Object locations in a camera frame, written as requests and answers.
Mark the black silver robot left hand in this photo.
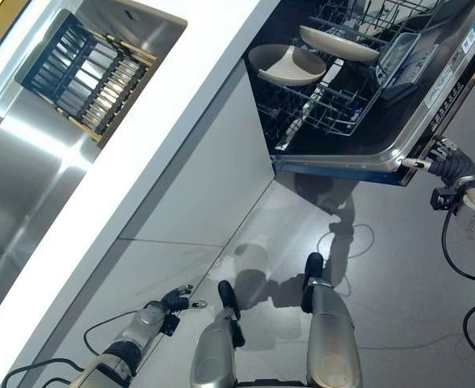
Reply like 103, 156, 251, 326
160, 284, 208, 314

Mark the black silver robot right hand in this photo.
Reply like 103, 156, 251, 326
401, 136, 475, 188

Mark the beige ceramic plate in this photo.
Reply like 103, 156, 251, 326
298, 24, 381, 65
247, 43, 328, 87

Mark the open dishwasher door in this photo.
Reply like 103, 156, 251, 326
268, 0, 475, 188

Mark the grey plastic cutlery basket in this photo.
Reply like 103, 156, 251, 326
376, 32, 423, 91

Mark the white kitchen cabinet front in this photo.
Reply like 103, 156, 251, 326
19, 59, 280, 388

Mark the stainless steel kitchen sink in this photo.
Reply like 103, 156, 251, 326
0, 0, 189, 337

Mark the black dish drying rack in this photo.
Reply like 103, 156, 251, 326
15, 9, 158, 143

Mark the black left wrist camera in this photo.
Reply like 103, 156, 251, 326
158, 314, 181, 338

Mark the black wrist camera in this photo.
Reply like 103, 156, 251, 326
158, 314, 181, 338
430, 186, 464, 212

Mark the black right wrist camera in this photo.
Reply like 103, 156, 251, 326
430, 186, 464, 212

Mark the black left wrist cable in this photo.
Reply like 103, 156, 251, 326
1, 310, 142, 388

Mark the dark wire dishwasher rack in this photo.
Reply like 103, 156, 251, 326
257, 0, 441, 139

